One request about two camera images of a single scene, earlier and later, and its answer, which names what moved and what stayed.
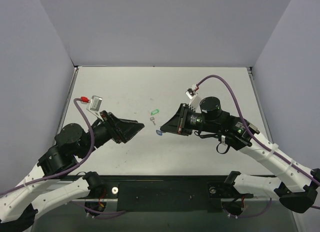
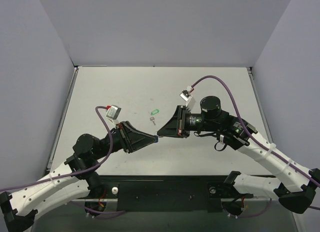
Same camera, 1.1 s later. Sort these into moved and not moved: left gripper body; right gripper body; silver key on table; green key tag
Moved: left gripper body
Not moved: right gripper body; green key tag; silver key on table
